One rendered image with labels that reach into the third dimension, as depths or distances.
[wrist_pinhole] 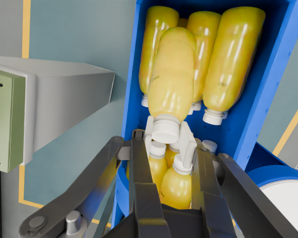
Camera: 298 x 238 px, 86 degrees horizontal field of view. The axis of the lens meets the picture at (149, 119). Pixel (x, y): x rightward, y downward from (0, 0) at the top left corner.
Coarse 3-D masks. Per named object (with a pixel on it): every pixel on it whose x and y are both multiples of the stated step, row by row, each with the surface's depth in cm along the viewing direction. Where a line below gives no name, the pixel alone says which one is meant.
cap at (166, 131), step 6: (162, 120) 21; (168, 120) 21; (156, 126) 21; (162, 126) 20; (168, 126) 20; (174, 126) 21; (156, 132) 20; (162, 132) 20; (168, 132) 20; (174, 132) 20; (156, 138) 22; (162, 138) 22; (168, 138) 21; (174, 138) 21
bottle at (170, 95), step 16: (176, 32) 28; (160, 48) 28; (176, 48) 26; (192, 48) 27; (160, 64) 25; (176, 64) 24; (192, 64) 26; (160, 80) 23; (176, 80) 22; (192, 80) 24; (160, 96) 22; (176, 96) 21; (192, 96) 23; (160, 112) 22; (176, 112) 21
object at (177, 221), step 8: (168, 208) 8; (128, 216) 8; (168, 216) 8; (176, 216) 8; (184, 216) 8; (192, 216) 8; (200, 216) 8; (120, 224) 7; (128, 224) 7; (168, 224) 7; (176, 224) 7; (184, 224) 7; (192, 224) 7; (200, 224) 8; (112, 232) 7; (120, 232) 7; (128, 232) 7; (176, 232) 7; (184, 232) 7; (192, 232) 7; (200, 232) 7
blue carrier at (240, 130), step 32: (160, 0) 38; (192, 0) 35; (224, 0) 33; (256, 0) 31; (288, 0) 19; (288, 32) 20; (256, 64) 35; (128, 96) 33; (256, 96) 23; (128, 128) 41; (192, 128) 50; (224, 128) 43; (256, 128) 25; (128, 192) 32
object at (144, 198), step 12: (132, 132) 15; (144, 132) 15; (132, 144) 14; (144, 144) 14; (132, 156) 12; (144, 156) 12; (132, 168) 11; (144, 168) 11; (132, 180) 10; (144, 180) 10; (132, 192) 9; (144, 192) 8; (156, 192) 8; (132, 204) 9; (144, 204) 7; (156, 204) 8; (144, 216) 7; (156, 216) 7; (144, 228) 6; (156, 228) 6; (168, 228) 6
